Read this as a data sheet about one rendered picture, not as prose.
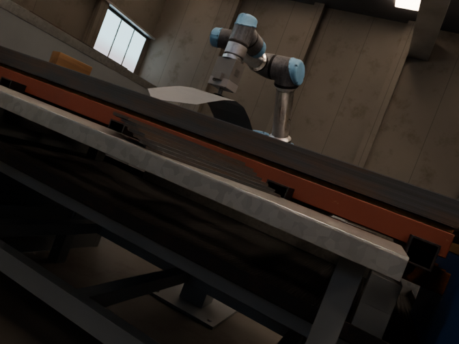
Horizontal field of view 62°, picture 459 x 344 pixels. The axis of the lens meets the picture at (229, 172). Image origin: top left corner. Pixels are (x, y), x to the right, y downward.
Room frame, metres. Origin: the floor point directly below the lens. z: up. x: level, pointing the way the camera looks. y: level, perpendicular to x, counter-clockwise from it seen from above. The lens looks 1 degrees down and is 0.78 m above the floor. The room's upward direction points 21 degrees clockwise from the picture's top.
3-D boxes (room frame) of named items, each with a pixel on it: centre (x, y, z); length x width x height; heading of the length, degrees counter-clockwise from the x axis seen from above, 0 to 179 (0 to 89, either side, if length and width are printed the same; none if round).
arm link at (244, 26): (1.38, 0.13, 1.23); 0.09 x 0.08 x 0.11; 154
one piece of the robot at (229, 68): (1.37, 0.14, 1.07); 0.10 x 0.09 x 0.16; 146
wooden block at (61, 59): (1.31, 0.63, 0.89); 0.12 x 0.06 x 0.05; 140
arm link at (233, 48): (1.38, 0.14, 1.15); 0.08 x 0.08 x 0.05
